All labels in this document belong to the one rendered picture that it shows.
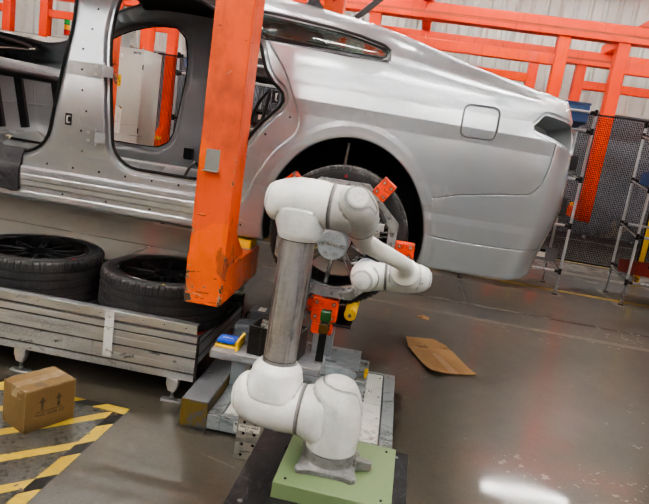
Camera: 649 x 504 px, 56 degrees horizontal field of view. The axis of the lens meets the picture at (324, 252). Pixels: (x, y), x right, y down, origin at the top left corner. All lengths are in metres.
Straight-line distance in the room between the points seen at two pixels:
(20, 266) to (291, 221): 1.85
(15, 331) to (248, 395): 1.62
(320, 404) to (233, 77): 1.37
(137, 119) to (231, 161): 4.93
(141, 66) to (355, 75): 4.71
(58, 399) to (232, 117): 1.35
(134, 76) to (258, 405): 5.98
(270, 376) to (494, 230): 1.58
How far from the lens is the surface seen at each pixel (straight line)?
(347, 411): 1.80
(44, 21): 13.27
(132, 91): 7.48
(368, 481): 1.92
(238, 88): 2.55
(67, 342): 3.10
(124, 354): 2.99
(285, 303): 1.76
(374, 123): 2.98
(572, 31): 9.12
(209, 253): 2.62
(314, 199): 1.68
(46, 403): 2.74
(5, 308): 3.23
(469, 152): 2.99
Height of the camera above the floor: 1.33
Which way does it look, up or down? 11 degrees down
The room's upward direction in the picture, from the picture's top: 9 degrees clockwise
